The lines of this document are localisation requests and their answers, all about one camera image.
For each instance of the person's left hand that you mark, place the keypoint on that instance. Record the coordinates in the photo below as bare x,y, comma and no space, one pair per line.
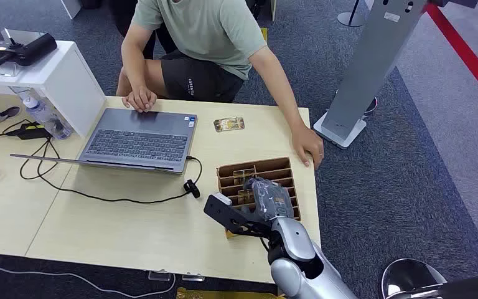
307,144

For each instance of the person's right hand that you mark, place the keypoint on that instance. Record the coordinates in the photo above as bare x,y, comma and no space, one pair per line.
141,99

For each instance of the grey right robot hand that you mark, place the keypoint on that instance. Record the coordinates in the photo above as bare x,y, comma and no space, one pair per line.
270,200

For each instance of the person's right forearm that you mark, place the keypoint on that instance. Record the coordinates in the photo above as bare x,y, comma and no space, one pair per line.
134,62

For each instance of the person's left forearm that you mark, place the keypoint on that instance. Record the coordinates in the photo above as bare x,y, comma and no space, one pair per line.
282,88

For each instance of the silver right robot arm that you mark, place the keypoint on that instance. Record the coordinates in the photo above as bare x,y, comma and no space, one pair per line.
301,264

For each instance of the person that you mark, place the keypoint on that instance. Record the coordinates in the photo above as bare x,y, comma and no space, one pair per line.
206,37

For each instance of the brown slotted cardboard box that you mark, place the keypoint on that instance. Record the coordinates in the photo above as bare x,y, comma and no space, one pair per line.
278,171

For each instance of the grey open laptop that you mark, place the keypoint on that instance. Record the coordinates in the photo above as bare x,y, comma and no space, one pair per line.
140,142

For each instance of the white cabinet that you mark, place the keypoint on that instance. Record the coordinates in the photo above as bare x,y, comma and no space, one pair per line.
63,80

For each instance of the clear plastic water bottle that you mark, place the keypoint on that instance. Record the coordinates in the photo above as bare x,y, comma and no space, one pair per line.
49,119

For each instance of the grey kiosk stand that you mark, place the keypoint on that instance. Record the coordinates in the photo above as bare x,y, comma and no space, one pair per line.
367,70

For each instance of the yellow patterned sheet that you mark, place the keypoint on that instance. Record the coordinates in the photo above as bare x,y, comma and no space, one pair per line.
222,294

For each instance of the white box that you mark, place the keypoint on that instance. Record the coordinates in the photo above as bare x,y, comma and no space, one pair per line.
72,7

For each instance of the black power adapter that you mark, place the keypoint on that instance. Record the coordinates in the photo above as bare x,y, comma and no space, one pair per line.
30,132

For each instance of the black remote controller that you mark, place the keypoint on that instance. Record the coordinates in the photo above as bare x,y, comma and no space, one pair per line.
24,49

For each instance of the grey stanchion base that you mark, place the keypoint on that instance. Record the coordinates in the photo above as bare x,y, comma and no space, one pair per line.
351,18

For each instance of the small grey round puck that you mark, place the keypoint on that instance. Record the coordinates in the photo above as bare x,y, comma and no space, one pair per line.
6,114

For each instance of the clear acrylic stand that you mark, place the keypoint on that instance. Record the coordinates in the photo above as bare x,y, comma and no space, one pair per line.
4,70

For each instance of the red barrier tape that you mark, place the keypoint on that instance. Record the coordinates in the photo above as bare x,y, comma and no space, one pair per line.
465,53

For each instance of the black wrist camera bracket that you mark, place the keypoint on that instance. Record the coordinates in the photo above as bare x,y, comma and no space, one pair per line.
230,216

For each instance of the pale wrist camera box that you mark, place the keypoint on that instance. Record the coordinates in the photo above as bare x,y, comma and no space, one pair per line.
223,199

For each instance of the clear table edge bracket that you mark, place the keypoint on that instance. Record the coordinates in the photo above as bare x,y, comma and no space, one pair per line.
193,277
160,275

